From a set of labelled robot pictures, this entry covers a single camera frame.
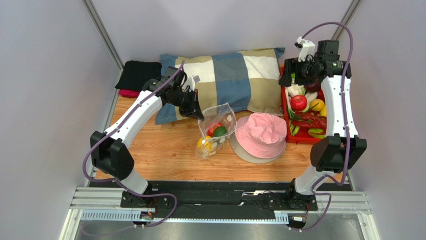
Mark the red toy lobster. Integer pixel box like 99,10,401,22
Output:
293,112,327,130

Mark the clear dotted zip bag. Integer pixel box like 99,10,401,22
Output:
195,103,237,160

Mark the white radish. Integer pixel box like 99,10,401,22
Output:
302,92,319,113

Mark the pink folded cloth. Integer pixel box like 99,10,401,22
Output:
118,89,140,99

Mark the green avocado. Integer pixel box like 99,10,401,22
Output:
213,126,228,138

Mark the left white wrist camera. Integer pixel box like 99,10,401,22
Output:
183,75,201,92

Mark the aluminium frame post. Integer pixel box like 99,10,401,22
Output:
81,0,124,72
332,0,363,41

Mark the red apple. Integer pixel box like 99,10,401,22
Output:
290,95,308,112
207,122,223,138

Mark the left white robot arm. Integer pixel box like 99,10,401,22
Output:
85,66,205,198

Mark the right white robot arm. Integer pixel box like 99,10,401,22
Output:
279,37,367,206

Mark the dark purple fruit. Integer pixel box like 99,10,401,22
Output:
304,81,322,93

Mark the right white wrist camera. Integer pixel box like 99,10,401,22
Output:
294,37,316,62

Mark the left aluminium frame post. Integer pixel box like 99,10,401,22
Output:
81,0,124,72

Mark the pink bucket hat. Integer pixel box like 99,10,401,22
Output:
229,113,288,164

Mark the orange small fruit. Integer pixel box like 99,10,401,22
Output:
309,98,326,113

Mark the green lime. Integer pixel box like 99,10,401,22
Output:
308,128,326,139

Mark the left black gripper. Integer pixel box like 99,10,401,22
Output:
168,89,205,122

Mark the right aluminium frame post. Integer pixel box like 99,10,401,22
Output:
332,0,363,41

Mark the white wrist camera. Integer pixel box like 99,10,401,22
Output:
183,75,201,92
294,37,316,62

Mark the yellow banana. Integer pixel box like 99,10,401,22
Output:
319,106,327,118

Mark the yellow apple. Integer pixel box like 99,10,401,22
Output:
196,136,216,159

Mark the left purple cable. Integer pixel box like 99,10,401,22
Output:
82,59,186,231

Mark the red plastic tray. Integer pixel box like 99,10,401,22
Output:
281,86,327,145

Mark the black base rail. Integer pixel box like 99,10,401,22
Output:
89,179,354,221

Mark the black folded cloth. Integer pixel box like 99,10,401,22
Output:
115,60,162,92

